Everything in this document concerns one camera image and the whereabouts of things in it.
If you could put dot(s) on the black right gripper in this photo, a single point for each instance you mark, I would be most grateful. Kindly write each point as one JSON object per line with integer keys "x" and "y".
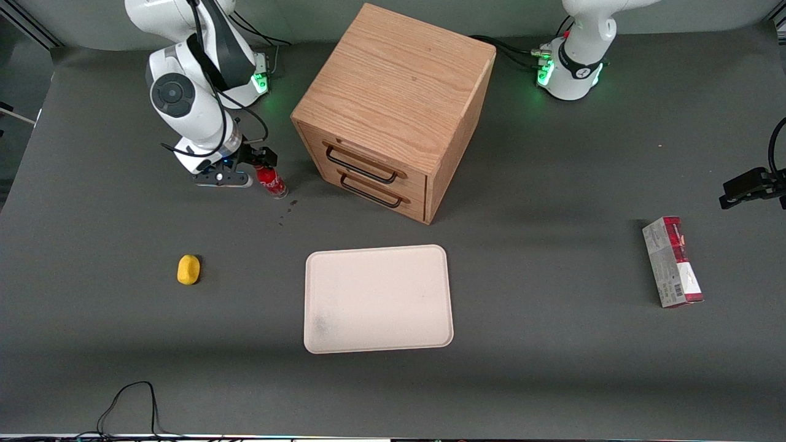
{"x": 251, "y": 155}

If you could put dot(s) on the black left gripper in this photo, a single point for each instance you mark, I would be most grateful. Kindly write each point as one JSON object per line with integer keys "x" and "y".
{"x": 756, "y": 183}

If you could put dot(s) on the red coke bottle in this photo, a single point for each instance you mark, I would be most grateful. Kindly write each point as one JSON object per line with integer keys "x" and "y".
{"x": 272, "y": 182}

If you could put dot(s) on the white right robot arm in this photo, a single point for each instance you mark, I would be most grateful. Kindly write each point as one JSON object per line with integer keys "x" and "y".
{"x": 184, "y": 104}

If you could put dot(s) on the beige plastic tray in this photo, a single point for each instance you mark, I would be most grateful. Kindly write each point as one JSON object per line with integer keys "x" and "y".
{"x": 377, "y": 299}

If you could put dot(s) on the grey and red carton box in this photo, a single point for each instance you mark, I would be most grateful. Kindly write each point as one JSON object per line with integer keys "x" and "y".
{"x": 672, "y": 261}

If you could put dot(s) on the wooden drawer front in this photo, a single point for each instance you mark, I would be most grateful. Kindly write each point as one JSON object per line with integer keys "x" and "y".
{"x": 368, "y": 161}
{"x": 393, "y": 199}

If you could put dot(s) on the yellow lemon toy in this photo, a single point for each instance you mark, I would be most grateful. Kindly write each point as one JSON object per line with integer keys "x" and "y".
{"x": 188, "y": 269}

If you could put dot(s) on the wooden drawer cabinet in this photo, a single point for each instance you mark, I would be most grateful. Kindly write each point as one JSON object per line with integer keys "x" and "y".
{"x": 399, "y": 86}

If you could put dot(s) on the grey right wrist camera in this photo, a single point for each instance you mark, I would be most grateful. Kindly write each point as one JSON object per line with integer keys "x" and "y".
{"x": 221, "y": 178}

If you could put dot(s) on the aluminium frame bar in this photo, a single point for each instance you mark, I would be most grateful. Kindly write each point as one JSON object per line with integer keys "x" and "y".
{"x": 40, "y": 27}

